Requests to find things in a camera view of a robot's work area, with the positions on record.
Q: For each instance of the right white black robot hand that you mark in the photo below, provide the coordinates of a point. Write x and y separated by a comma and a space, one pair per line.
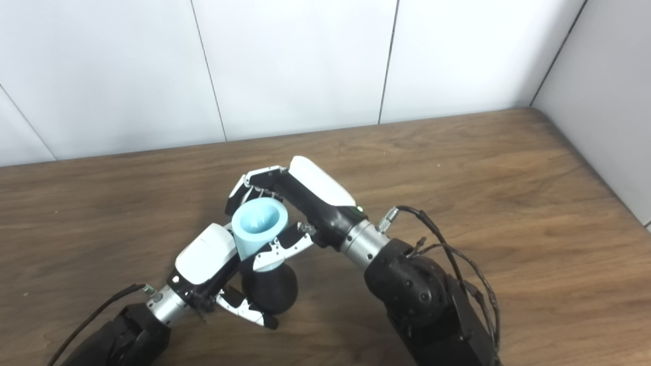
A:
320, 198

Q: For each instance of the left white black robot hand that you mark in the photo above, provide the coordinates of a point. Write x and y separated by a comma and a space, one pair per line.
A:
206, 254

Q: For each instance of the black funnel-shaped nozzle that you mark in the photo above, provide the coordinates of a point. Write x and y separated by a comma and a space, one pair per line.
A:
272, 290

